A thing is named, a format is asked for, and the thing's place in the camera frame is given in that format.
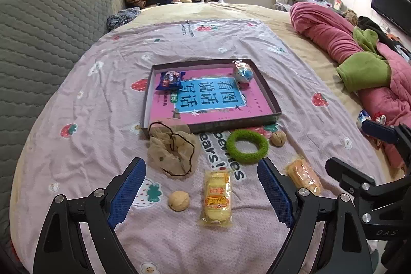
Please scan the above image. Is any pink quilt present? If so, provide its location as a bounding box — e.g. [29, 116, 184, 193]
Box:
[289, 2, 411, 178]

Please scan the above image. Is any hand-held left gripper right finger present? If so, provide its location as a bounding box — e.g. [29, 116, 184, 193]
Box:
[257, 158, 375, 274]

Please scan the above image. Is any green fuzzy ring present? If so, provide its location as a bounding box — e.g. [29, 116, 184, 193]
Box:
[226, 129, 269, 162]

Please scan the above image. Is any dark cardboard box tray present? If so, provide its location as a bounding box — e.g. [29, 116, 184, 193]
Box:
[140, 58, 282, 140]

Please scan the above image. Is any wrapped blue white ball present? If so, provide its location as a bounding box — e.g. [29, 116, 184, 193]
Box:
[232, 60, 255, 83]

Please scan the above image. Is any grey quilted headboard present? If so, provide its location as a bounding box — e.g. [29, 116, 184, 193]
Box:
[0, 0, 124, 230]

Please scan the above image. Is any orange cake packet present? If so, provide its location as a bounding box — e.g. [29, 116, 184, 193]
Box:
[285, 156, 323, 196]

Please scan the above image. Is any colourful plastic packet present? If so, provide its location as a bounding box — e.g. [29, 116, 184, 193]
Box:
[356, 110, 386, 133]

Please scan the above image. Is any yellow cake packet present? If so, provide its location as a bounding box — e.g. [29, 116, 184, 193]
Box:
[200, 169, 233, 227]

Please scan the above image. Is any dark clothes heap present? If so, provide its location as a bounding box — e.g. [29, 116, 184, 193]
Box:
[356, 15, 411, 53]

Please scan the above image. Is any green fleece cloth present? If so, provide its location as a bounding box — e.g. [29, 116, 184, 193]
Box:
[336, 27, 392, 93]

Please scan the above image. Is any pink strawberry printed sheet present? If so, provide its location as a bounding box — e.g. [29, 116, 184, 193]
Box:
[13, 19, 386, 274]

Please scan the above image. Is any black television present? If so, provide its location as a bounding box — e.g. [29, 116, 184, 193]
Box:
[371, 0, 411, 34]

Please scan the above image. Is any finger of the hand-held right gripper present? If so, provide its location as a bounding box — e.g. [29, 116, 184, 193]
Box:
[325, 158, 386, 223]
[361, 119, 411, 165]

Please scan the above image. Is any beige mesh drawstring bag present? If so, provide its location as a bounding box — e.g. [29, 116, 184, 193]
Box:
[147, 122, 201, 177]

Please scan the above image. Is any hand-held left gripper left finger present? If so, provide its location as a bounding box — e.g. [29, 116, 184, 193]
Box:
[32, 157, 146, 274]

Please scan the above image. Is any blue cookie packet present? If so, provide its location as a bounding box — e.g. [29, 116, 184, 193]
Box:
[155, 70, 187, 91]

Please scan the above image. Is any dark floral cloth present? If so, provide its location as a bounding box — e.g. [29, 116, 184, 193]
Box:
[106, 8, 142, 31]

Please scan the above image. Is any walnut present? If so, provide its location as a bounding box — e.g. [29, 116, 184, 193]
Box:
[167, 191, 190, 212]
[270, 130, 287, 147]

